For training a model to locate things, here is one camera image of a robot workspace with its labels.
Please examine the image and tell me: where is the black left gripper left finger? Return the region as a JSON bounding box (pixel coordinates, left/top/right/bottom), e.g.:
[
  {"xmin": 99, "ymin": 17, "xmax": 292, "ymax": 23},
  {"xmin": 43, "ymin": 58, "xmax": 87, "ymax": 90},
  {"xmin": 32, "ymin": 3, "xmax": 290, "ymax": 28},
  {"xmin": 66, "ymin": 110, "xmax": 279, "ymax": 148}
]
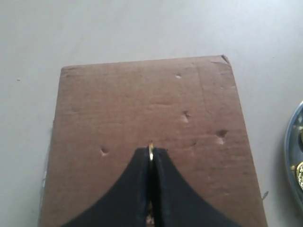
[{"xmin": 63, "ymin": 148, "xmax": 150, "ymax": 227}]

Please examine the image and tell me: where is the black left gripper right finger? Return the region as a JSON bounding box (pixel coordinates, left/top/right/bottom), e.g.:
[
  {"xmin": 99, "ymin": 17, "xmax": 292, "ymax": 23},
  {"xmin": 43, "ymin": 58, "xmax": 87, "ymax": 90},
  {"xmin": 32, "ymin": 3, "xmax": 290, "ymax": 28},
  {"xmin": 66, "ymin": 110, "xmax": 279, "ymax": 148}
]
[{"xmin": 151, "ymin": 148, "xmax": 239, "ymax": 227}]

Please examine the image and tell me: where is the brown cardboard box with slot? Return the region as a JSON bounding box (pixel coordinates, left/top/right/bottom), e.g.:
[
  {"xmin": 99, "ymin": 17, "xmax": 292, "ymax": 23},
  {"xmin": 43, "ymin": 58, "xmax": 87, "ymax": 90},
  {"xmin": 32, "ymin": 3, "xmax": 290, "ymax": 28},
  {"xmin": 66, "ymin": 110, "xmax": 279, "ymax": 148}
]
[{"xmin": 39, "ymin": 55, "xmax": 267, "ymax": 227}]

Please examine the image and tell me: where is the round steel plate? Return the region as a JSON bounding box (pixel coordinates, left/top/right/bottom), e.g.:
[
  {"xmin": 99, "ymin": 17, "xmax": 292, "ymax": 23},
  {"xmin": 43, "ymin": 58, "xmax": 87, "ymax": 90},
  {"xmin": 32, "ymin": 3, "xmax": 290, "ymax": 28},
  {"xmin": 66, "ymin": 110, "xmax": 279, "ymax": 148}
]
[{"xmin": 284, "ymin": 100, "xmax": 303, "ymax": 196}]

